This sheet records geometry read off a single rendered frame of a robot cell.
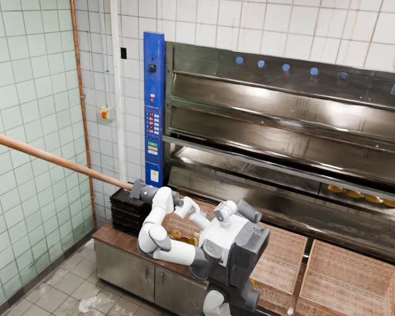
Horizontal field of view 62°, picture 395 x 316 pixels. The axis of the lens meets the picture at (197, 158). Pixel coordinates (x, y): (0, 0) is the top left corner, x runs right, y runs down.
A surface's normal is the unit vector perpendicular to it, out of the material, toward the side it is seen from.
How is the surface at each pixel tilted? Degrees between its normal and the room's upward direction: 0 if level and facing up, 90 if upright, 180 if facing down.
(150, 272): 90
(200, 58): 90
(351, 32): 90
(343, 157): 70
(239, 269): 90
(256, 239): 1
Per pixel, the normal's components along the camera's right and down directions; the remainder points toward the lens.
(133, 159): -0.43, 0.39
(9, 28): 0.90, 0.25
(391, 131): -0.38, 0.07
